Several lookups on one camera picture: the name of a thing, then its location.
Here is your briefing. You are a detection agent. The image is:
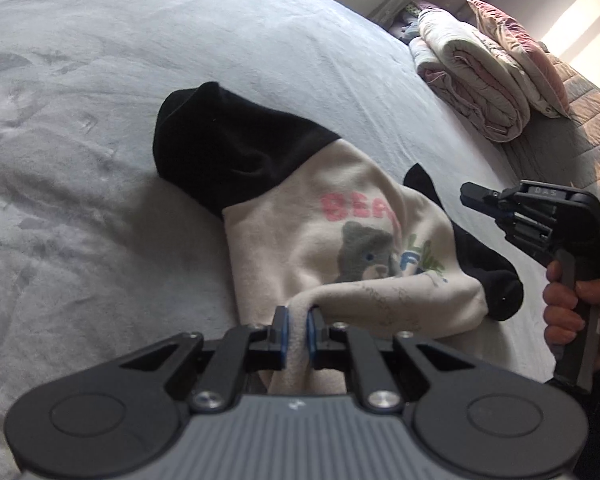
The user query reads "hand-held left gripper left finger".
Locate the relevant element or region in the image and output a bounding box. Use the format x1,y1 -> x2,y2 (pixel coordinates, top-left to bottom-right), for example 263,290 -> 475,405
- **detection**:
111,306 -> 292,413

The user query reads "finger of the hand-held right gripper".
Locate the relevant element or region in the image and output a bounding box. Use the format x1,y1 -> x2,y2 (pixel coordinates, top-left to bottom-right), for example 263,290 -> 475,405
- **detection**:
460,183 -> 502,219

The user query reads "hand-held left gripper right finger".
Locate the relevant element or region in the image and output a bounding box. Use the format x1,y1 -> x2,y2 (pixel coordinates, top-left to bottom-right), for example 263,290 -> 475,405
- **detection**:
305,307 -> 483,413

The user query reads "cream bear print sweatshirt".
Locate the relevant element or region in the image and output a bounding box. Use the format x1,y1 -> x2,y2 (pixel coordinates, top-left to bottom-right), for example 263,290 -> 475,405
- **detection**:
152,81 -> 525,396

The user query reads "grey quilted headboard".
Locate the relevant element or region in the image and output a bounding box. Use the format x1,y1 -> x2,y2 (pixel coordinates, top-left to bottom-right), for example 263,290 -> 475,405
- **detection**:
500,42 -> 600,201

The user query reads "folded pale quilt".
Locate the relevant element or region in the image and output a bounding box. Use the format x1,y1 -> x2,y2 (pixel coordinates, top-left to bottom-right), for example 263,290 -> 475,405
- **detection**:
409,7 -> 531,143

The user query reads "pink pillow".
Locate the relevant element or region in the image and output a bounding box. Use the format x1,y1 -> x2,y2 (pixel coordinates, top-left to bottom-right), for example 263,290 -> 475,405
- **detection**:
467,0 -> 571,118

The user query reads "dark cloth bundle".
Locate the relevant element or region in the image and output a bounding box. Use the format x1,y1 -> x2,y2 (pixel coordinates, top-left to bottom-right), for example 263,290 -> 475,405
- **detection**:
396,2 -> 425,45

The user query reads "grey bed sheet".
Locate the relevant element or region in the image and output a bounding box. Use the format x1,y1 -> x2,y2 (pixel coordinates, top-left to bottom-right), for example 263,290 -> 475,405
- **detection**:
0,0 -> 576,480

